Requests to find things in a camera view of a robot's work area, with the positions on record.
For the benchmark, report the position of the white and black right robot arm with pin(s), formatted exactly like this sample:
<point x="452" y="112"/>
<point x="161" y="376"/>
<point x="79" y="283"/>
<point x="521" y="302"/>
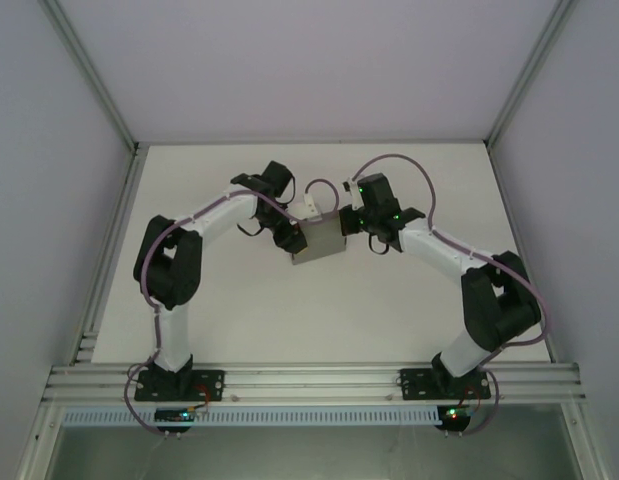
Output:
<point x="499" y="310"/>

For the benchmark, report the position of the aluminium mounting rail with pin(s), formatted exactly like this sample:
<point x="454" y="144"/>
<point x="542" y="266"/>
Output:
<point x="309" y="382"/>

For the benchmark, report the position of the aluminium right frame post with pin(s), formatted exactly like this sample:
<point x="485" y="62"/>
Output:
<point x="531" y="75"/>

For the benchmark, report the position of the grey metal panel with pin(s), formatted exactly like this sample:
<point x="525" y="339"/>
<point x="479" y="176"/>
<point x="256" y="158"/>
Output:
<point x="309" y="452"/>

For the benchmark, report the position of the aluminium right table rail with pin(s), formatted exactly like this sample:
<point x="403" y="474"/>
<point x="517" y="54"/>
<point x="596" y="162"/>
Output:
<point x="519" y="240"/>

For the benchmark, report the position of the aluminium left table rail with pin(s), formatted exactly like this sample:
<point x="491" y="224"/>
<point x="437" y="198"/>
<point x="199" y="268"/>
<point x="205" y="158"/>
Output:
<point x="121" y="210"/>

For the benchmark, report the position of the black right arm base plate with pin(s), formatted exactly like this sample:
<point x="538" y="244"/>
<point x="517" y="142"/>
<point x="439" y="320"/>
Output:
<point x="414" y="382"/>

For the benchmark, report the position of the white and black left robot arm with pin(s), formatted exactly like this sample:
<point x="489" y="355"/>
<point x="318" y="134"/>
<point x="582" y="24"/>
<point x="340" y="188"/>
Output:
<point x="174" y="340"/>

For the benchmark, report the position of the aluminium frame post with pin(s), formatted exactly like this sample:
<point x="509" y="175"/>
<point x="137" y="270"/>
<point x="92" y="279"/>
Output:
<point x="89" y="75"/>
<point x="531" y="75"/>

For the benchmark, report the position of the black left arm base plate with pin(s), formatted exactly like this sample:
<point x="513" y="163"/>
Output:
<point x="209" y="382"/>

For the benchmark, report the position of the grey paper box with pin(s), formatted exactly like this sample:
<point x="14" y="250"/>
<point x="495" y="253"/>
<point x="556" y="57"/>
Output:
<point x="324" y="240"/>

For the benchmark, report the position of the aluminium left frame post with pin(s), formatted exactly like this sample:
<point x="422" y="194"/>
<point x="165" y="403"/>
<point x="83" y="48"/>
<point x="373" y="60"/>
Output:
<point x="89" y="75"/>

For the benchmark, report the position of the aluminium table rail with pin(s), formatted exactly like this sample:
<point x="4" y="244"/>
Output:
<point x="519" y="240"/>
<point x="121" y="210"/>

